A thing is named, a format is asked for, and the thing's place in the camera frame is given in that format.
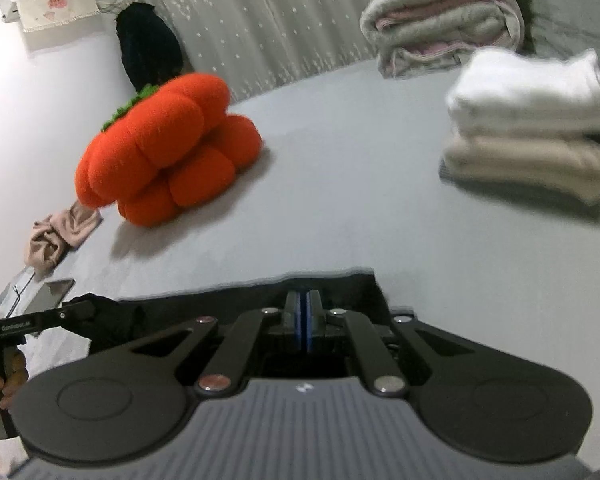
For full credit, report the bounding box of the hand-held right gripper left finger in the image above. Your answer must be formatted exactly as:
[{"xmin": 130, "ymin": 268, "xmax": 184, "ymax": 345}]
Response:
[{"xmin": 127, "ymin": 290, "xmax": 305, "ymax": 393}]

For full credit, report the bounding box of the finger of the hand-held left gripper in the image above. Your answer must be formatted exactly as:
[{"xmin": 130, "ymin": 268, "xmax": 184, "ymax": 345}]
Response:
[{"xmin": 56, "ymin": 299, "xmax": 100, "ymax": 331}]

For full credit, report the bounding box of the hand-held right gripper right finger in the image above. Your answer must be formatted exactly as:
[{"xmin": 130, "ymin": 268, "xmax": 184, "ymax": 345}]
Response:
[{"xmin": 307, "ymin": 290, "xmax": 483, "ymax": 392}]

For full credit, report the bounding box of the black garment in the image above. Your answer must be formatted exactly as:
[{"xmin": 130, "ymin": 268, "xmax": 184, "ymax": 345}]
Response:
[
  {"xmin": 116, "ymin": 2, "xmax": 186, "ymax": 92},
  {"xmin": 62, "ymin": 270, "xmax": 391, "ymax": 386}
]

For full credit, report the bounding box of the person's left hand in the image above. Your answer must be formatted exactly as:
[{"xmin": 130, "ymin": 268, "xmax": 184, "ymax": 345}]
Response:
[{"xmin": 0, "ymin": 349, "xmax": 29, "ymax": 413}]

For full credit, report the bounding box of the dark flat phone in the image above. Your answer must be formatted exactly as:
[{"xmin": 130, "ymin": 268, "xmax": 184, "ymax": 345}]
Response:
[{"xmin": 24, "ymin": 277, "xmax": 76, "ymax": 317}]

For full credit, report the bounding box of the white flat object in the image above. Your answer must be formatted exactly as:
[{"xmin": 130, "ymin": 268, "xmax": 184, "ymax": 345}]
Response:
[{"xmin": 0, "ymin": 266, "xmax": 38, "ymax": 321}]

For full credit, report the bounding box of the crumpled pink beige cloth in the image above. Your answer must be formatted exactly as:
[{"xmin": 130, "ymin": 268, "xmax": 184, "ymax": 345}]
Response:
[{"xmin": 27, "ymin": 200, "xmax": 103, "ymax": 277}]

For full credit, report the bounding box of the orange pumpkin plush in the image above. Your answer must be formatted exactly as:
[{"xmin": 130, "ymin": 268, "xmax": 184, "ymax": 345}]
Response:
[{"xmin": 74, "ymin": 72, "xmax": 263, "ymax": 228}]

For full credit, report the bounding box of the black hanging garment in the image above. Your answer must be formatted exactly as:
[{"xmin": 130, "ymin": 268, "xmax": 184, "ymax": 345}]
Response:
[{"xmin": 116, "ymin": 2, "xmax": 186, "ymax": 92}]

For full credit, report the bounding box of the grey dotted curtain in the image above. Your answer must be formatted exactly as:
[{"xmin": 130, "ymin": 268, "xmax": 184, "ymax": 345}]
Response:
[{"xmin": 112, "ymin": 0, "xmax": 396, "ymax": 103}]

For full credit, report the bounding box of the folded white garment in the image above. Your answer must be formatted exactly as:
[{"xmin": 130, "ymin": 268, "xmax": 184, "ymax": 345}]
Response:
[{"xmin": 445, "ymin": 47, "xmax": 600, "ymax": 138}]

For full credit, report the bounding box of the cream printed cloth cover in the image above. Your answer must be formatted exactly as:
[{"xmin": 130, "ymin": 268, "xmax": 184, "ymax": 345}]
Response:
[{"xmin": 14, "ymin": 0, "xmax": 101, "ymax": 35}]

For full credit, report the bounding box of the folded white pink quilt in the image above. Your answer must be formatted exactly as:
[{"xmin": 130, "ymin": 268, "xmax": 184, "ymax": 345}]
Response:
[{"xmin": 360, "ymin": 0, "xmax": 526, "ymax": 80}]

